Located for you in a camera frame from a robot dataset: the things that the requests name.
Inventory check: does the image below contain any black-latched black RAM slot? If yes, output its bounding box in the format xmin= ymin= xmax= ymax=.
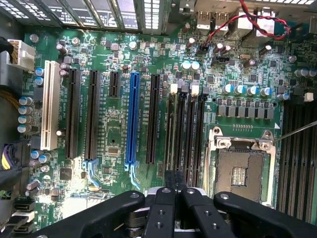
xmin=287 ymin=100 xmax=304 ymax=219
xmin=174 ymin=85 xmax=189 ymax=172
xmin=305 ymin=101 xmax=317 ymax=224
xmin=277 ymin=100 xmax=295 ymax=213
xmin=194 ymin=86 xmax=211 ymax=188

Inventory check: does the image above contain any white-latched black RAM slot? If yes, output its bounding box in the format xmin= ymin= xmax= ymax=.
xmin=163 ymin=83 xmax=179 ymax=172
xmin=296 ymin=92 xmax=315 ymax=223
xmin=184 ymin=83 xmax=200 ymax=186

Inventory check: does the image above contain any long black expansion slot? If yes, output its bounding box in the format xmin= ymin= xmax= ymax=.
xmin=64 ymin=68 xmax=81 ymax=160
xmin=146 ymin=73 xmax=161 ymax=164
xmin=84 ymin=69 xmax=101 ymax=161

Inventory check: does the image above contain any blue expansion slot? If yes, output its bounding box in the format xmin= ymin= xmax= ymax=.
xmin=125 ymin=71 xmax=141 ymax=165

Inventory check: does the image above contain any short black expansion slot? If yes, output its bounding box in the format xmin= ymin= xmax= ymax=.
xmin=108 ymin=71 xmax=121 ymax=98

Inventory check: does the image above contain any white PCI expansion slot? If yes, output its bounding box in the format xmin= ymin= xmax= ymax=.
xmin=40 ymin=60 xmax=61 ymax=151

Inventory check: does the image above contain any perforated metal slot cover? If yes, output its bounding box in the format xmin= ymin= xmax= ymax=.
xmin=142 ymin=0 xmax=165 ymax=35

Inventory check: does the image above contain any green PC motherboard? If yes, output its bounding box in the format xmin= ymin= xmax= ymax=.
xmin=23 ymin=24 xmax=317 ymax=225

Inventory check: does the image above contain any square black chip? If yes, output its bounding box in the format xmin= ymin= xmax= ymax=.
xmin=59 ymin=168 xmax=73 ymax=181

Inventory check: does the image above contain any thin metal locking lever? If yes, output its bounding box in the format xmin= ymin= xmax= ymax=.
xmin=272 ymin=120 xmax=317 ymax=143

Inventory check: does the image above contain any black SATA connector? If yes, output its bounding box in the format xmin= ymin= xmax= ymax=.
xmin=13 ymin=199 xmax=37 ymax=212

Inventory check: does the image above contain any white SATA connector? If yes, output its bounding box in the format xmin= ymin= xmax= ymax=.
xmin=10 ymin=210 xmax=35 ymax=224

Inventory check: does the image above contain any large metal port block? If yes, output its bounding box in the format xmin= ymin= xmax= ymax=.
xmin=237 ymin=9 xmax=276 ymax=48

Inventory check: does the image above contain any silver USB port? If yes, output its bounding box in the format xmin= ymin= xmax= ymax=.
xmin=197 ymin=11 xmax=215 ymax=29
xmin=214 ymin=11 xmax=230 ymax=32

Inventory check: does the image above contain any white power connector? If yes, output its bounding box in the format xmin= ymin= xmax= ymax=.
xmin=7 ymin=39 xmax=36 ymax=73

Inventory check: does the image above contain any CPU socket with metal frame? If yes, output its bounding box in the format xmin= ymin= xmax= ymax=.
xmin=205 ymin=126 xmax=282 ymax=208

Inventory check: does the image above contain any black connector with purple wires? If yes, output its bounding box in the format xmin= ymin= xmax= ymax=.
xmin=0 ymin=142 xmax=31 ymax=172

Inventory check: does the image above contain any yellow wire bundle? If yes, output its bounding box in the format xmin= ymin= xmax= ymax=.
xmin=0 ymin=89 xmax=21 ymax=110

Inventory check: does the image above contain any red and black twisted wire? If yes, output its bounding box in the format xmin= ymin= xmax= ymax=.
xmin=202 ymin=0 xmax=291 ymax=48

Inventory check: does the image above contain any black sleeved cable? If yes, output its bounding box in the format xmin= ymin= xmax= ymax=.
xmin=0 ymin=36 xmax=13 ymax=56

